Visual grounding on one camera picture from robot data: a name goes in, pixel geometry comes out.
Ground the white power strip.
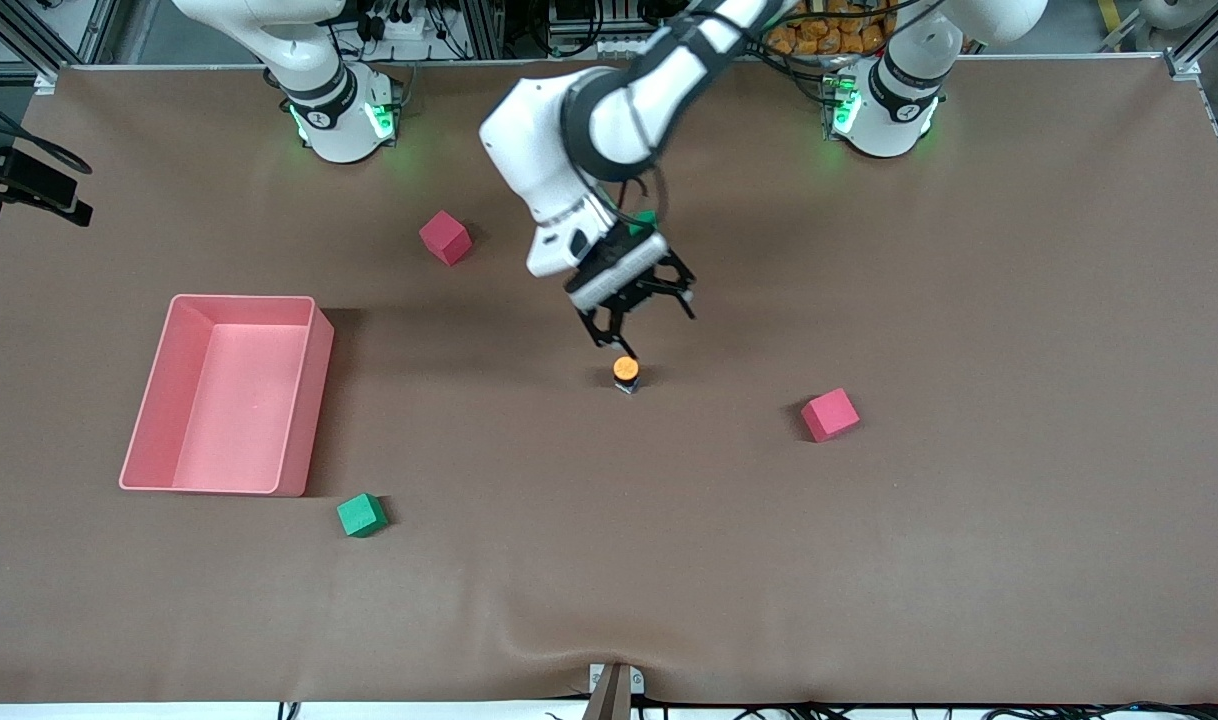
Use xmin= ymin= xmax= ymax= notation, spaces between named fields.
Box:
xmin=364 ymin=10 xmax=430 ymax=43

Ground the pink foam cube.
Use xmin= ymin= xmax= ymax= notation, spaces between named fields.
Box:
xmin=418 ymin=210 xmax=473 ymax=267
xmin=800 ymin=387 xmax=861 ymax=443

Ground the aluminium frame profile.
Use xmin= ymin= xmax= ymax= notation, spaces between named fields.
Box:
xmin=0 ymin=0 xmax=120 ymax=96
xmin=1164 ymin=0 xmax=1218 ymax=81

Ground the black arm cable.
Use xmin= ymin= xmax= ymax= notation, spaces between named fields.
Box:
xmin=0 ymin=118 xmax=92 ymax=177
xmin=609 ymin=0 xmax=915 ymax=241

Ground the pink plastic tray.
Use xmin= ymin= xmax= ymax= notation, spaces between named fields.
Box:
xmin=119 ymin=293 xmax=336 ymax=498

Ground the brown table mat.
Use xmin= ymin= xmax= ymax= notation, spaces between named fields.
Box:
xmin=0 ymin=55 xmax=1218 ymax=707

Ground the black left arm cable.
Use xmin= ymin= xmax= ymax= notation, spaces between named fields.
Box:
xmin=609 ymin=0 xmax=915 ymax=241

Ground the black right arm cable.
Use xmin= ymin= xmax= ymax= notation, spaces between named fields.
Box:
xmin=0 ymin=118 xmax=92 ymax=177

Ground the pile of orange objects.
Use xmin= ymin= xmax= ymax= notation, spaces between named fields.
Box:
xmin=766 ymin=0 xmax=895 ymax=57

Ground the aluminium camera post with bracket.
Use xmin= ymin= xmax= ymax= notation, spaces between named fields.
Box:
xmin=584 ymin=662 xmax=646 ymax=720

